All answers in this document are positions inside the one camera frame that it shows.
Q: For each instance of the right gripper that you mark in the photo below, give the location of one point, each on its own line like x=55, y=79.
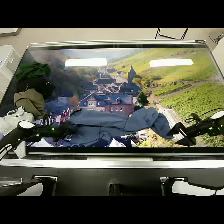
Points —
x=196, y=130

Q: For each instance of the blue-grey garment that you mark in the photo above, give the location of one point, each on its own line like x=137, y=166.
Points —
x=110, y=125

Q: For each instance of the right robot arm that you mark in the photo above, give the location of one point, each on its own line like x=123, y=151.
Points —
x=214, y=126

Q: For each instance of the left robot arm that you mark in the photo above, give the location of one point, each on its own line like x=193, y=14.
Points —
x=20, y=132

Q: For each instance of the black garment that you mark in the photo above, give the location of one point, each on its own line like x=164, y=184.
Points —
x=38, y=86

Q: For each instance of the olive garment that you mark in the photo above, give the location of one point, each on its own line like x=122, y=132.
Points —
x=31, y=101

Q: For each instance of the green garment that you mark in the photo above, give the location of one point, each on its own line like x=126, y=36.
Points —
x=32, y=71

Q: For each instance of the white garment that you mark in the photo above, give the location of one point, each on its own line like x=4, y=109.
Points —
x=13, y=118

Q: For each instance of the white box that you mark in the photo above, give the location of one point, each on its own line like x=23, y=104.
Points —
x=6, y=65

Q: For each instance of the silver frame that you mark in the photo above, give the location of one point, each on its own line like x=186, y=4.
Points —
x=100, y=163

